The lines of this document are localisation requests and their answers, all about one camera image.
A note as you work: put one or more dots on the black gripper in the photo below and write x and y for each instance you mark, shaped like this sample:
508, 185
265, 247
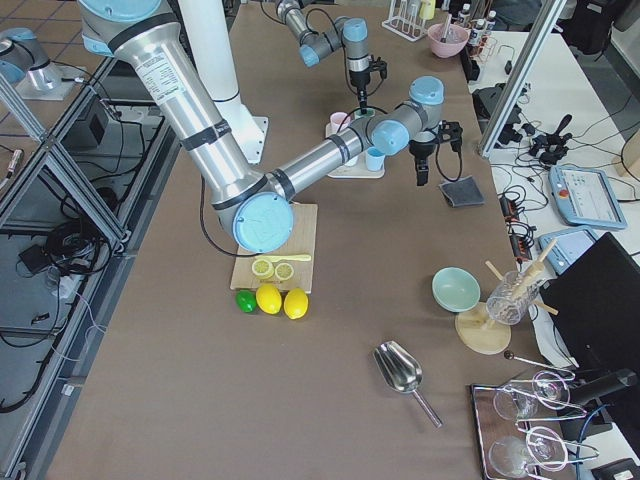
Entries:
418, 149
358, 80

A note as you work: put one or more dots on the green cup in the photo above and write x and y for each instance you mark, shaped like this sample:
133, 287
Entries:
360, 113

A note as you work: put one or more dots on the pink cup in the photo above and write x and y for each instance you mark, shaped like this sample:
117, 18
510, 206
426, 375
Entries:
337, 121

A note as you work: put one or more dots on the blue cup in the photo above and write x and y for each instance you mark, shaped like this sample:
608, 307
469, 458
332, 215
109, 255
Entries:
374, 159

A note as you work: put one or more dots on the cream cup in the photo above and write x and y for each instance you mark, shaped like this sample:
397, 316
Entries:
352, 162

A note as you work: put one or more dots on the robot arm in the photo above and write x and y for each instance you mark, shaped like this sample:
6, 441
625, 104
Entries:
181, 53
349, 34

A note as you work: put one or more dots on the cream rabbit tray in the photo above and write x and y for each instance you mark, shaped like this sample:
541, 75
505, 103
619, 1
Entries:
358, 170

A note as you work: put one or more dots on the mirror tray with glasses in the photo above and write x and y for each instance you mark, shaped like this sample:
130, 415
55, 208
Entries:
517, 427

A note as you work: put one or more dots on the grey folded cloth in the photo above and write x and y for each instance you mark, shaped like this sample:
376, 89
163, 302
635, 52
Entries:
462, 193

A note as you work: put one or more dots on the metal muddler in bowl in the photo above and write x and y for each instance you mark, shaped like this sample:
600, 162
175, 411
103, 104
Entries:
445, 29

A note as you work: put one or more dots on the pink bowl with ice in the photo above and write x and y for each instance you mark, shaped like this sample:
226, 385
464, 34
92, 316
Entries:
456, 39

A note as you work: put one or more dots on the yellow cup on rack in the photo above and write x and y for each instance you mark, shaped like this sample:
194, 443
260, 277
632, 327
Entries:
427, 11

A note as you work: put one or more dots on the green bowl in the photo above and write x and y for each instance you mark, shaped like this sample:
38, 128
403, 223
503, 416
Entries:
455, 289

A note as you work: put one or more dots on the wooden cutting board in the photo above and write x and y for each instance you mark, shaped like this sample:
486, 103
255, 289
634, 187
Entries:
301, 241

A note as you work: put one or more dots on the clear glass on stand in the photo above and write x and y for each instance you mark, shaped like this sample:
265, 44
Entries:
511, 299

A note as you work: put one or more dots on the yellow plastic knife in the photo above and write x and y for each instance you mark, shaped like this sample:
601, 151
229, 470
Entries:
279, 258

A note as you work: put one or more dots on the blue teach pendant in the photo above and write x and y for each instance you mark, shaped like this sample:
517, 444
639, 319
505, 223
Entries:
584, 197
571, 243

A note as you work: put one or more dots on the wooden cup tree stand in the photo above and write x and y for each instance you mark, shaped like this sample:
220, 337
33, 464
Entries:
483, 335

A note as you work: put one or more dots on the lemon half far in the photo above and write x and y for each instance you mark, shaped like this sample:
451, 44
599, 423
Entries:
283, 271

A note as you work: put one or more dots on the lemon half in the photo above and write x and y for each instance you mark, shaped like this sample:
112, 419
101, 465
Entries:
283, 271
262, 269

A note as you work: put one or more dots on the whole lemon right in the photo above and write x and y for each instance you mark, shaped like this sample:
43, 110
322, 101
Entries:
296, 304

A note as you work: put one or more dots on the whole lemon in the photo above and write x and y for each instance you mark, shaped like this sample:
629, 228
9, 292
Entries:
296, 304
269, 299

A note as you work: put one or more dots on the lemon half near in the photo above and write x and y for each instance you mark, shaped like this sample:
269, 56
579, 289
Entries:
262, 269

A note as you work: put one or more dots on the metal scoop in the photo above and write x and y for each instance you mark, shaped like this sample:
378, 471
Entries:
403, 373

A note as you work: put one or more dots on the whole lemon left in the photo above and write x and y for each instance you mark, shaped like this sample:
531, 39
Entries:
269, 299

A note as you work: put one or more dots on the black laptop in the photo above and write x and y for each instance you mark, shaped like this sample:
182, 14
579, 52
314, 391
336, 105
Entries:
597, 299

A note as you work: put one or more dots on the green lime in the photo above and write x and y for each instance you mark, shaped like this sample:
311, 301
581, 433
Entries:
246, 301

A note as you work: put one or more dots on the white wire cup rack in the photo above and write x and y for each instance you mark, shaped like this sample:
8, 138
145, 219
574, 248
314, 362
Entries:
404, 20

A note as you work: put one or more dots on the aluminium frame post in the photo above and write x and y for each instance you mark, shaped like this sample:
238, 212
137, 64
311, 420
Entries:
541, 29

